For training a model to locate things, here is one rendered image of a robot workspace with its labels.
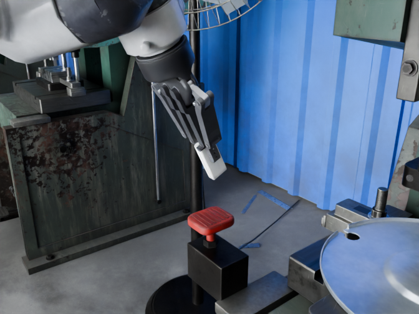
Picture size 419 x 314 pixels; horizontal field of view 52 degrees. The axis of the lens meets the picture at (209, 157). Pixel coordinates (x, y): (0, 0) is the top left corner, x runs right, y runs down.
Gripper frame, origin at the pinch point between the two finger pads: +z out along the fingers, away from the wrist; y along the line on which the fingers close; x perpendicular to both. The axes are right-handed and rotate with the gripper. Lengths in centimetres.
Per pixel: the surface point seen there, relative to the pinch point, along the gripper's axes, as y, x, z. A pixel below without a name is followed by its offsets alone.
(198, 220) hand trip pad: 0.2, -6.9, 8.4
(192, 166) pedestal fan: -53, 18, 40
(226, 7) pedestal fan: -41, 42, -2
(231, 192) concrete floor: -121, 61, 126
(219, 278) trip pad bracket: 6.2, -10.6, 15.1
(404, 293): 31.9, 0.4, 9.0
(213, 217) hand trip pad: 0.9, -4.6, 9.5
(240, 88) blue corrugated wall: -143, 106, 87
